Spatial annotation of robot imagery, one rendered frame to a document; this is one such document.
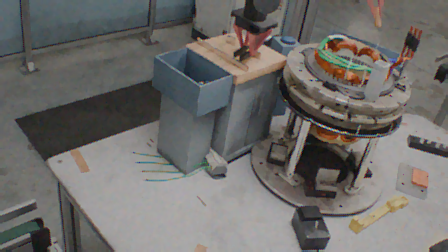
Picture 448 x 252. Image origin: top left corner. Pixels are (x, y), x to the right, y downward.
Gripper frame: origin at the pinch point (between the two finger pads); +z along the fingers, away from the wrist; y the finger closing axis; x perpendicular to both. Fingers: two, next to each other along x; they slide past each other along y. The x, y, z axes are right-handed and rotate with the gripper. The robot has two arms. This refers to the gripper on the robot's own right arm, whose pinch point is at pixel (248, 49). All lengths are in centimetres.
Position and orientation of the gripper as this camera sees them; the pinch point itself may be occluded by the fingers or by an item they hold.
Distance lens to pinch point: 113.4
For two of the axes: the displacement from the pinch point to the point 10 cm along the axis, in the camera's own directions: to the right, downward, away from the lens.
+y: 7.0, 5.1, -5.0
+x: 7.0, -3.6, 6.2
